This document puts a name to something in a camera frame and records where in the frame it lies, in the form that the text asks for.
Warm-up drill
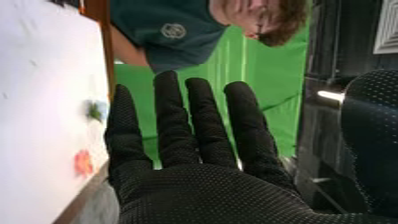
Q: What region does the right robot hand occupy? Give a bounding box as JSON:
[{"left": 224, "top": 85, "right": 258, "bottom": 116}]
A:
[{"left": 103, "top": 69, "right": 398, "bottom": 224}]

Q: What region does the person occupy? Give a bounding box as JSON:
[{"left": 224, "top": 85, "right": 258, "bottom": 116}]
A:
[{"left": 109, "top": 0, "right": 311, "bottom": 75}]

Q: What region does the white sheet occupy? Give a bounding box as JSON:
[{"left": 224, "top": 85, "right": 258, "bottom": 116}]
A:
[{"left": 0, "top": 0, "right": 116, "bottom": 224}]

